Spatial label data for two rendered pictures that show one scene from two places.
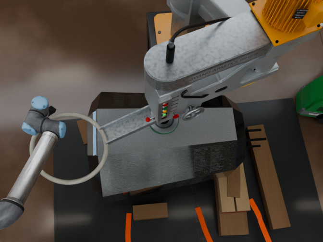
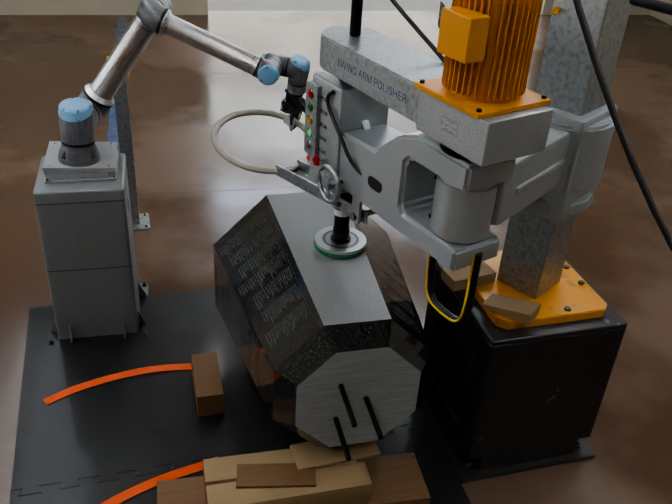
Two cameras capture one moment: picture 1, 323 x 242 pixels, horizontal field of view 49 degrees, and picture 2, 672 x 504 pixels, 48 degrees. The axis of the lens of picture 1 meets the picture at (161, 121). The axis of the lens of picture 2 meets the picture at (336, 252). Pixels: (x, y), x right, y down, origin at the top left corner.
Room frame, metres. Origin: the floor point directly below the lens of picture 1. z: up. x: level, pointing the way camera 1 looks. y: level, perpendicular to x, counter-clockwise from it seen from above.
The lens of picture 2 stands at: (0.58, -2.64, 2.50)
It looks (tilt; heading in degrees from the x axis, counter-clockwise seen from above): 32 degrees down; 84
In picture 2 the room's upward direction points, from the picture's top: 4 degrees clockwise
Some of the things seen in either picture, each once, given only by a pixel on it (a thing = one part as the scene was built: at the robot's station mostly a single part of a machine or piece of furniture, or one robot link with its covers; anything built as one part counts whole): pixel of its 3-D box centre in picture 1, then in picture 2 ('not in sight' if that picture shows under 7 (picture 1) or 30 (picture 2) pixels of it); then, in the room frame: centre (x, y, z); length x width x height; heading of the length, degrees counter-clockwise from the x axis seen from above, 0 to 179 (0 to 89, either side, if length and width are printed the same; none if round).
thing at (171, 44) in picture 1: (170, 51); (356, 10); (0.89, -0.01, 1.82); 0.04 x 0.04 x 0.17
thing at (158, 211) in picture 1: (150, 211); (207, 383); (0.32, 0.03, 0.07); 0.30 x 0.12 x 0.12; 100
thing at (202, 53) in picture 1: (229, 45); (413, 88); (1.06, -0.32, 1.66); 0.96 x 0.25 x 0.17; 118
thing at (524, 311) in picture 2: not in sight; (511, 304); (1.54, -0.34, 0.80); 0.20 x 0.10 x 0.05; 141
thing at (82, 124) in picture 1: (85, 131); not in sight; (1.02, 0.72, 0.02); 0.25 x 0.10 x 0.01; 25
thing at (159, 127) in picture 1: (163, 118); (340, 239); (0.89, -0.01, 0.89); 0.21 x 0.21 x 0.01
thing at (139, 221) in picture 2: not in sight; (125, 145); (-0.26, 1.63, 0.54); 0.20 x 0.20 x 1.09; 11
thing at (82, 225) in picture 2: not in sight; (91, 247); (-0.29, 0.66, 0.43); 0.50 x 0.50 x 0.85; 8
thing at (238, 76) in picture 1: (225, 72); (407, 180); (1.07, -0.37, 1.35); 0.74 x 0.23 x 0.49; 118
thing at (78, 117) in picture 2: not in sight; (77, 120); (-0.28, 0.67, 1.10); 0.17 x 0.15 x 0.18; 82
